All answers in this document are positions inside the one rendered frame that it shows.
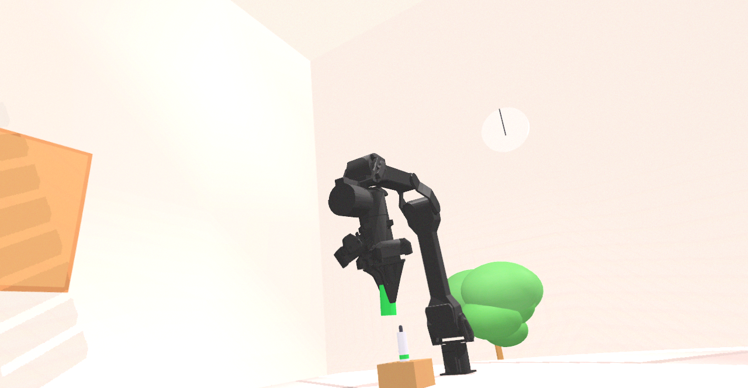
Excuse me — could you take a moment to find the white marker with green band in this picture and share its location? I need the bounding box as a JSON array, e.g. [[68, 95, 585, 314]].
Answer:
[[396, 325, 410, 362]]

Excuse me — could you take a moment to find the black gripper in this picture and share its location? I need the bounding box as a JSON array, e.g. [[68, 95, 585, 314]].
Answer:
[[356, 215, 413, 303]]

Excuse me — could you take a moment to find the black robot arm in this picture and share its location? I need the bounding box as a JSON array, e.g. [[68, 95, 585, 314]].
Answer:
[[328, 153, 477, 376]]

